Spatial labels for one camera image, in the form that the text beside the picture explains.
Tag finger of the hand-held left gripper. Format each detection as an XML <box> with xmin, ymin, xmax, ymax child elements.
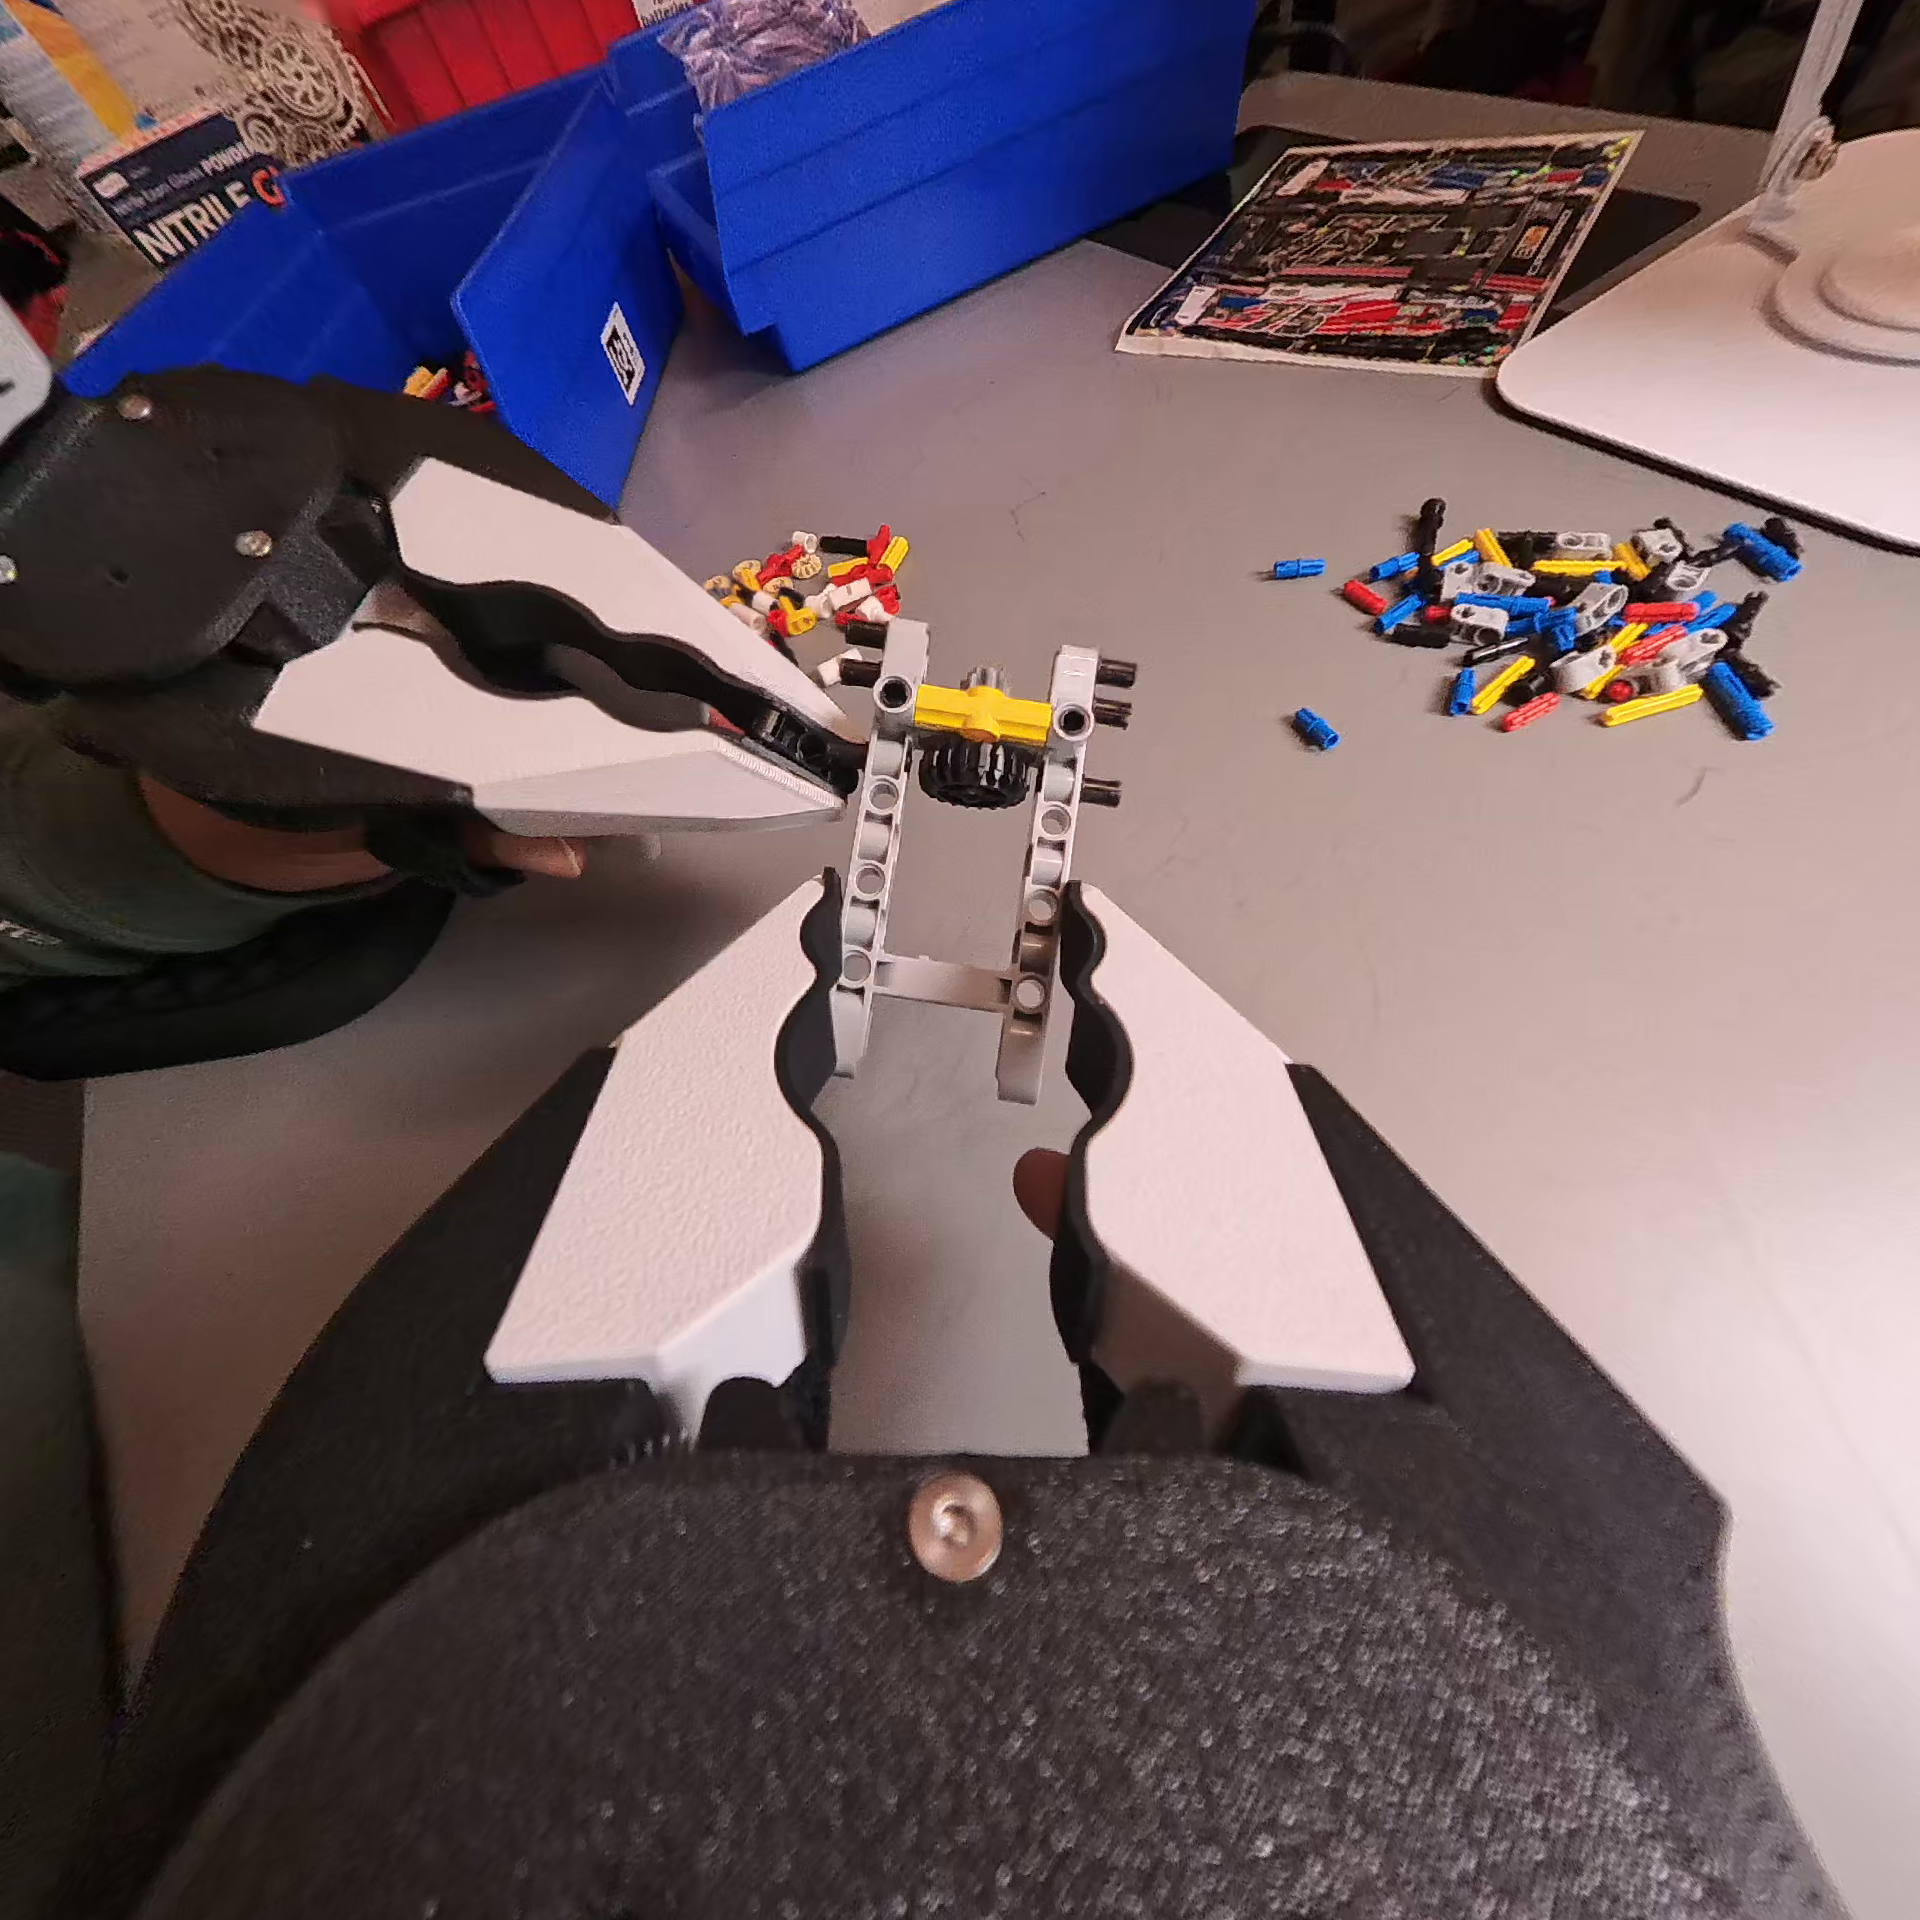
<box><xmin>250</xmin><ymin>621</ymin><xmax>854</xmax><ymax>840</ymax></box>
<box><xmin>393</xmin><ymin>454</ymin><xmax>863</xmax><ymax>742</ymax></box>

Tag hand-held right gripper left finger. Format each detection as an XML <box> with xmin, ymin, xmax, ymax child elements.
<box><xmin>486</xmin><ymin>872</ymin><xmax>854</xmax><ymax>1456</ymax></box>

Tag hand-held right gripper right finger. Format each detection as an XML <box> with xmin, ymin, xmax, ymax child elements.
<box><xmin>1048</xmin><ymin>874</ymin><xmax>1416</xmax><ymax>1456</ymax></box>

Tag black lego connector piece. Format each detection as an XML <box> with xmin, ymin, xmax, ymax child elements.
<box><xmin>749</xmin><ymin>703</ymin><xmax>863</xmax><ymax>790</ymax></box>

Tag grey yellow lego frame assembly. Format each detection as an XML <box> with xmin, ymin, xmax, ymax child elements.
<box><xmin>821</xmin><ymin>621</ymin><xmax>1136</xmax><ymax>1110</ymax></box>

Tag person's left forearm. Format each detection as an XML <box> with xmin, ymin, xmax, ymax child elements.
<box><xmin>0</xmin><ymin>659</ymin><xmax>456</xmax><ymax>1081</ymax></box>

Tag pile of red white lego pieces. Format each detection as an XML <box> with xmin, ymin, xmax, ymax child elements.
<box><xmin>705</xmin><ymin>522</ymin><xmax>914</xmax><ymax>684</ymax></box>

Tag pile of blue yellow lego pieces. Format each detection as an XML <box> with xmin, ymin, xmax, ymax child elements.
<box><xmin>1338</xmin><ymin>494</ymin><xmax>1806</xmax><ymax>742</ymax></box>

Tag lego instruction booklet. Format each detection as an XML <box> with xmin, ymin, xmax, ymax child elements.
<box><xmin>1115</xmin><ymin>133</ymin><xmax>1646</xmax><ymax>375</ymax></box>

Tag person's left hand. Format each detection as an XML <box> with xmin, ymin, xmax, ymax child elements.
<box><xmin>138</xmin><ymin>772</ymin><xmax>589</xmax><ymax>902</ymax></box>

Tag blue labelled storage bin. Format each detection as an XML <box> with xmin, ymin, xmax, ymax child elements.
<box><xmin>452</xmin><ymin>22</ymin><xmax>707</xmax><ymax>513</ymax></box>

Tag disposable glove box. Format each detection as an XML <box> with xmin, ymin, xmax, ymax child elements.
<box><xmin>75</xmin><ymin>105</ymin><xmax>294</xmax><ymax>266</ymax></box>

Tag blue plastic storage bin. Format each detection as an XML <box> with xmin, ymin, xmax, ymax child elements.
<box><xmin>648</xmin><ymin>0</ymin><xmax>1260</xmax><ymax>375</ymax></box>
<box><xmin>54</xmin><ymin>64</ymin><xmax>606</xmax><ymax>400</ymax></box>

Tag colourful cardboard box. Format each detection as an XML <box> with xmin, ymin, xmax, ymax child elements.
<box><xmin>0</xmin><ymin>0</ymin><xmax>138</xmax><ymax>148</ymax></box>

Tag white sheet with gear print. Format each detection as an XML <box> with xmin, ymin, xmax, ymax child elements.
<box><xmin>169</xmin><ymin>0</ymin><xmax>378</xmax><ymax>157</ymax></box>

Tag red plastic storage bin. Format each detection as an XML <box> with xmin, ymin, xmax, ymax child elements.
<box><xmin>323</xmin><ymin>0</ymin><xmax>648</xmax><ymax>126</ymax></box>

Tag white stand base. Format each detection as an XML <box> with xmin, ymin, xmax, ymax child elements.
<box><xmin>1493</xmin><ymin>0</ymin><xmax>1920</xmax><ymax>554</ymax></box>

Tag black mat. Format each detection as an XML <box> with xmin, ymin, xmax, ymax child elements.
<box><xmin>1088</xmin><ymin>157</ymin><xmax>1701</xmax><ymax>308</ymax></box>

